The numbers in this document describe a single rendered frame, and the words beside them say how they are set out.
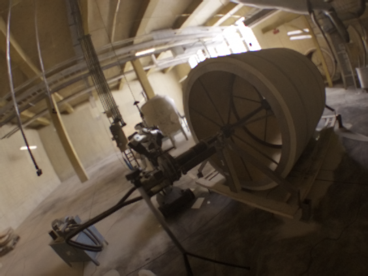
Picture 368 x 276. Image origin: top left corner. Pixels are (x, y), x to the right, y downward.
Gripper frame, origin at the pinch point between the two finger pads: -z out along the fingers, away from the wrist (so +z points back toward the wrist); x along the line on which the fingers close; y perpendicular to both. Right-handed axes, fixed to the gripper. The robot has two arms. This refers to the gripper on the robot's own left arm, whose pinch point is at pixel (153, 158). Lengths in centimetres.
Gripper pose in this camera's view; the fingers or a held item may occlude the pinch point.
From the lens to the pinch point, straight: 147.2
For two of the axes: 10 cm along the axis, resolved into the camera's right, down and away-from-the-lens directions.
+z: -7.1, -6.2, -3.4
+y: 5.5, -7.8, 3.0
